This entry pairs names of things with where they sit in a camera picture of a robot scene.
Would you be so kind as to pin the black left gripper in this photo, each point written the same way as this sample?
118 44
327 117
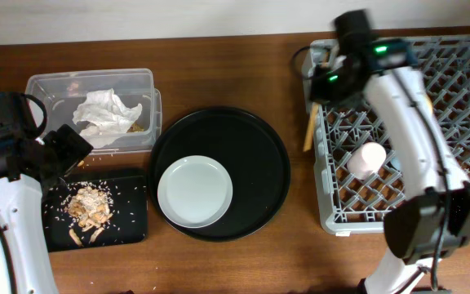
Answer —
72 144

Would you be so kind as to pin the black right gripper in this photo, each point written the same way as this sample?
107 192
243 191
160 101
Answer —
317 92

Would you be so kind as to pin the white napkin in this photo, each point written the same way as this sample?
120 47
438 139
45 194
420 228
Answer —
106 115

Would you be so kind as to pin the rice and food scraps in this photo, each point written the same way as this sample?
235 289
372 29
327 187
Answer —
95 213

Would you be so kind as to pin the pink cup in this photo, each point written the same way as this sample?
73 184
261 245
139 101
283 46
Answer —
366 160

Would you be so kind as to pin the blue cup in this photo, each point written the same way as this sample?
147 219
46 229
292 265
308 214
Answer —
395 163

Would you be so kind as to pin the grey plate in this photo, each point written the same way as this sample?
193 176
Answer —
194 192

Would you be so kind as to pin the wooden chopstick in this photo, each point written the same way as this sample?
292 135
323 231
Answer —
308 140

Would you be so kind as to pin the yellow bowl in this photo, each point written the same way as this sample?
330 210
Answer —
429 104

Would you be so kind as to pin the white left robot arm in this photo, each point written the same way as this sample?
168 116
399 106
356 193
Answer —
28 169

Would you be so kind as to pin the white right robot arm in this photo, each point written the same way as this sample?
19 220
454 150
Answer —
390 127

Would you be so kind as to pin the grey dishwasher rack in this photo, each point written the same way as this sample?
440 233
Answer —
351 206

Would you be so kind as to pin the black rectangular tray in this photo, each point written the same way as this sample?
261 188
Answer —
131 181

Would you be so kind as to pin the clear plastic bin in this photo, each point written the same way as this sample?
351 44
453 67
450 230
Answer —
62 93

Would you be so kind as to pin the black round tray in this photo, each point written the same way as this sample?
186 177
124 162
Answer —
247 147

